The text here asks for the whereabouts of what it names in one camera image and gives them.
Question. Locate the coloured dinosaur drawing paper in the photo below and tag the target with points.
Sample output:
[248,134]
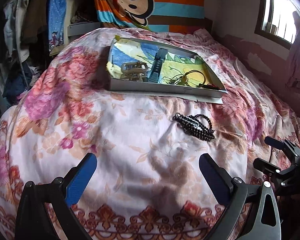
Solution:
[145,61]

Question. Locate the light blue smart watch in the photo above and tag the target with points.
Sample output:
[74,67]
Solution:
[157,65]

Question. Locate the hanging clothes on rack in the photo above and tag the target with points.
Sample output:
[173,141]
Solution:
[23,48]

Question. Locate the pink window curtain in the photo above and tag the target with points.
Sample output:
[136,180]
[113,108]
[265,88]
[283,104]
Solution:
[294,57]

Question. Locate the grey tray box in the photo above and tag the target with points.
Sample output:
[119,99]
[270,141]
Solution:
[147,87]

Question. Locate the silver hair clip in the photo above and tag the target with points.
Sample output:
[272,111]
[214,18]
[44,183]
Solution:
[179,82]

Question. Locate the grey shelf board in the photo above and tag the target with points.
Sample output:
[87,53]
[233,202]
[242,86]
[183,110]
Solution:
[82,28]

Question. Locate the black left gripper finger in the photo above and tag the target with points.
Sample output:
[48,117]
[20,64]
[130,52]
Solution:
[291,151]
[273,172]

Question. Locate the beige hair claw clip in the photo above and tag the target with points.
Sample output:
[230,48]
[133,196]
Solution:
[134,71]

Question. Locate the window with bars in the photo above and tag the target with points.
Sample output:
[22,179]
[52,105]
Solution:
[275,22]

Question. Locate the blue dotted hanging curtain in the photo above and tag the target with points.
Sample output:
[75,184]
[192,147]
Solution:
[55,22]

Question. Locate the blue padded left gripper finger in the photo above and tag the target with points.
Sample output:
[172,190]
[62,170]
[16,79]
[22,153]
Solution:
[262,220]
[33,220]

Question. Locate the striped monkey blanket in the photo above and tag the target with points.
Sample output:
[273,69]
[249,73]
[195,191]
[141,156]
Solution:
[177,16]

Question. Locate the black hair tie yellow bead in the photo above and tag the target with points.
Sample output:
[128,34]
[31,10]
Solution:
[193,78]

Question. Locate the floral pink bed quilt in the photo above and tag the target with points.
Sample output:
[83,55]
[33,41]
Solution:
[147,184]

